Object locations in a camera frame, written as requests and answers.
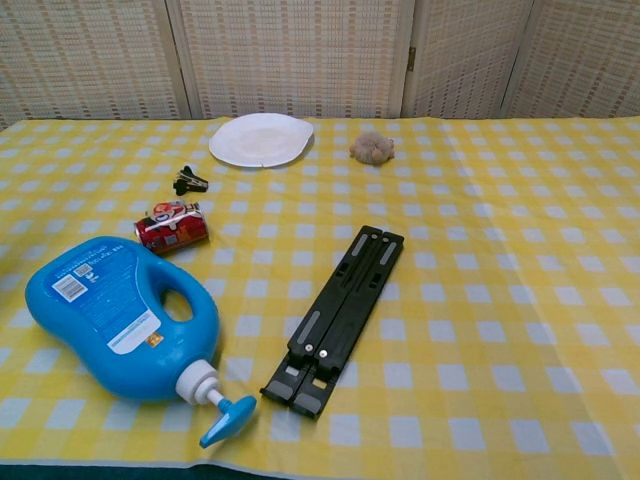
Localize beige woven folding screen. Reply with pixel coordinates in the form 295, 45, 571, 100
0, 0, 640, 131

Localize white paper plate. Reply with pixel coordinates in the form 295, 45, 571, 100
208, 112, 315, 169

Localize yellow white checked tablecloth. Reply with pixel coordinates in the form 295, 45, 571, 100
0, 115, 640, 466

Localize blue pump detergent bottle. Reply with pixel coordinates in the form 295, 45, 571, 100
24, 236, 258, 450

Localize beige fuzzy keychain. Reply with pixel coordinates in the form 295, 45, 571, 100
349, 132, 396, 164

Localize dented red soda can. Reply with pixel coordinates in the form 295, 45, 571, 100
133, 212, 210, 257

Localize black folding laptop stand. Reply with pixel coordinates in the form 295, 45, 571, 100
259, 224, 406, 420

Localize black staple remover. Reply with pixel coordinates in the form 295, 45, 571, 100
172, 164, 210, 195

